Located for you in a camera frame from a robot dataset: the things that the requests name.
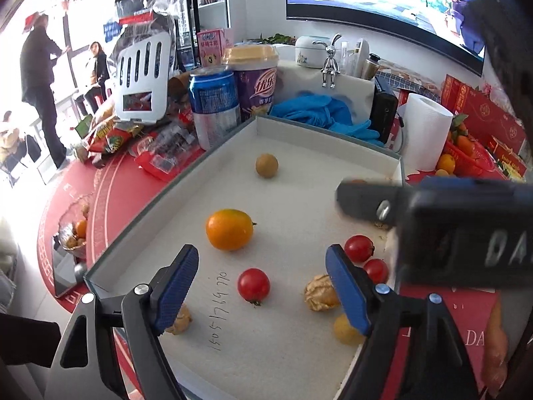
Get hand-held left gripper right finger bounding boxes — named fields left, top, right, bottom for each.
left=325, top=244, right=484, bottom=400

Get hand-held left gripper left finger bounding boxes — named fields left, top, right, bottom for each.
left=44, top=244, right=201, bottom=400

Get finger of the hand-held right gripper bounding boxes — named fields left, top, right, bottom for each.
left=335, top=180, right=417, bottom=224

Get walnut piece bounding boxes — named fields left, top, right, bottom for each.
left=165, top=304, right=193, bottom=336

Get red cherry tomato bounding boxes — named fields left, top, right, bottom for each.
left=237, top=268, right=271, bottom=306
left=363, top=258, right=390, bottom=285
left=344, top=234, right=374, bottom=264

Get yellow physalis fruit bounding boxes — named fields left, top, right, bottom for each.
left=333, top=313, right=365, bottom=346

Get grey shallow tray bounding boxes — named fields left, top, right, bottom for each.
left=83, top=116, right=404, bottom=400

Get brown longan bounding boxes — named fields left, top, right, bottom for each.
left=255, top=153, right=279, bottom=180

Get red plastic basket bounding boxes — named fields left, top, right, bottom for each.
left=441, top=133, right=506, bottom=178

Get red printed gift box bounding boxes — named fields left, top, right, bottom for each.
left=487, top=133, right=529, bottom=182

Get white paper towel roll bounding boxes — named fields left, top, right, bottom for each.
left=402, top=93, right=454, bottom=176

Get pile of leafy oranges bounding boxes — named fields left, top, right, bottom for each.
left=449, top=113, right=479, bottom=163

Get black electronic device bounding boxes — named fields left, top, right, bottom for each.
left=370, top=77, right=402, bottom=144

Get white open box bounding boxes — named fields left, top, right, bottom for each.
left=277, top=58, right=375, bottom=117

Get dark smartphone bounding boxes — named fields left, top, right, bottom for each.
left=52, top=235, right=86, bottom=298

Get glass bowl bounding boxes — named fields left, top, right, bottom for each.
left=57, top=202, right=94, bottom=259

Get patterned flat box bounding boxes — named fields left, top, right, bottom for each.
left=375, top=69, right=446, bottom=96

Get bottle with black cap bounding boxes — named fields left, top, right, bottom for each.
left=361, top=53, right=381, bottom=81

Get clear wrapped snack packets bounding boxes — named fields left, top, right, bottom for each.
left=135, top=127, right=201, bottom=180

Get silver rabbit figurine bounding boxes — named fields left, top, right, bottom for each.
left=312, top=33, right=343, bottom=89

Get purple cup with yellow lid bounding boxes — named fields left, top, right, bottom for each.
left=222, top=45, right=280, bottom=123

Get white lidded pot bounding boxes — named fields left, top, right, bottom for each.
left=295, top=35, right=326, bottom=68

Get green red snack packet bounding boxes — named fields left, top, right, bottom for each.
left=87, top=117, right=144, bottom=157

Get blue drink can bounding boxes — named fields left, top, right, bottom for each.
left=188, top=69, right=241, bottom=151

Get green leafy plant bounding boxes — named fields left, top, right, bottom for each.
left=246, top=33, right=296, bottom=46

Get white slotted plastic rack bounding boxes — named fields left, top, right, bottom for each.
left=113, top=33, right=172, bottom=125

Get pink milk carton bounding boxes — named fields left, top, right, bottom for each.
left=197, top=28, right=234, bottom=67

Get clear plastic snack bag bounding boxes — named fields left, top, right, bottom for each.
left=114, top=0, right=180, bottom=51

